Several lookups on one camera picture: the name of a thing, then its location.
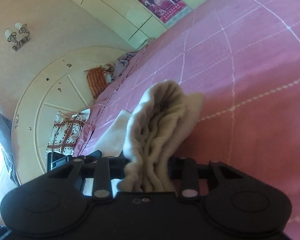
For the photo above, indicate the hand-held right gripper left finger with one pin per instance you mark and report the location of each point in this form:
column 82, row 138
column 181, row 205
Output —
column 103, row 175

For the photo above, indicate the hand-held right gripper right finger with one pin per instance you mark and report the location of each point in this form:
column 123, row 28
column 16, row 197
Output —
column 187, row 175

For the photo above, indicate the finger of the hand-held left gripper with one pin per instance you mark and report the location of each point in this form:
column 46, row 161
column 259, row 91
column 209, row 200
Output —
column 55, row 161

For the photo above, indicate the cream white pants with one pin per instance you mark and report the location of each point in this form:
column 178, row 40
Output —
column 160, row 130

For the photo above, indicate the white brown patterned pillow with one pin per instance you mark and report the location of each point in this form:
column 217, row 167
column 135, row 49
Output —
column 67, row 132

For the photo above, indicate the grey curtain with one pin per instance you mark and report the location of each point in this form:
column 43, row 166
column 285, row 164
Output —
column 1, row 140

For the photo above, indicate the cream round headboard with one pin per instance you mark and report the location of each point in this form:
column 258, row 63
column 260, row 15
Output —
column 40, row 100

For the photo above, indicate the orange patterned cushion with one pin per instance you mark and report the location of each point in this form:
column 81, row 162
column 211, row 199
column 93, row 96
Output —
column 97, row 80

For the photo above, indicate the grey crumpled cloth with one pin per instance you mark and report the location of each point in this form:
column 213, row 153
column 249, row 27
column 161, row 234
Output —
column 123, row 63

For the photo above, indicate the pink checked bedsheet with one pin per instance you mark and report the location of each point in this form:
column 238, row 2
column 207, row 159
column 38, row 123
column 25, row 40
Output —
column 252, row 80

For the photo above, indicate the cream wardrobe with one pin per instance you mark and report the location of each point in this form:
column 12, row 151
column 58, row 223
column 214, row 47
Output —
column 110, row 7

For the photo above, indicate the double wall lamp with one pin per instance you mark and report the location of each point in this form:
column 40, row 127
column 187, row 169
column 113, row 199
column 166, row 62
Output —
column 16, row 35

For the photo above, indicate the pink wall poster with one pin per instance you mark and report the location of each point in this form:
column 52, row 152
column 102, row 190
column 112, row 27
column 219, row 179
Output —
column 162, row 2

